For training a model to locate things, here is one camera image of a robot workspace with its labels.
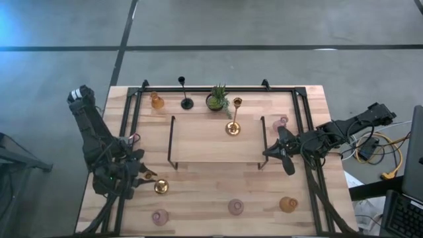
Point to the black frame bracket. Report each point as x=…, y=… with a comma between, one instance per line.
x=265, y=84
x=144, y=84

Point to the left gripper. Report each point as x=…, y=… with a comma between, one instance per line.
x=132, y=172

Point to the wooden shelf riser black legs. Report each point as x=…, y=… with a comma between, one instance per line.
x=211, y=142

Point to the dark grey laptop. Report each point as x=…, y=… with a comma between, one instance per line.
x=414, y=158

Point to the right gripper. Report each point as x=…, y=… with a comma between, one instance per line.
x=291, y=147

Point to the white paper sheet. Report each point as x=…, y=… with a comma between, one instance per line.
x=353, y=181

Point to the tall black candlestick holder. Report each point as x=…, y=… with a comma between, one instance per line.
x=187, y=104

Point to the tall gold candlestick holder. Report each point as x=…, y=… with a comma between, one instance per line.
x=233, y=129
x=161, y=186

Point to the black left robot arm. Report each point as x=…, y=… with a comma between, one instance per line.
x=89, y=132

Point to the grey side table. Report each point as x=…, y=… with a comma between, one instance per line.
x=20, y=158

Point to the black aluminium table frame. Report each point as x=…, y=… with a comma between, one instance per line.
x=215, y=89

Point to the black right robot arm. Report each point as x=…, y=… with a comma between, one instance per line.
x=347, y=127

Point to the pink ribbed glass candle holder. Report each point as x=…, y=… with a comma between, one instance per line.
x=160, y=217
x=235, y=207
x=279, y=125

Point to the black power adapter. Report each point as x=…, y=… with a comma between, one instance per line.
x=368, y=149

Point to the succulent plant in black pot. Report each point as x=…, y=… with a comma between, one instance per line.
x=216, y=100

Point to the amber ribbed glass candle holder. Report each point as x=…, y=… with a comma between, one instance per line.
x=157, y=101
x=287, y=205

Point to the crumpled clear plastic bag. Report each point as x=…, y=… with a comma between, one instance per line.
x=368, y=210

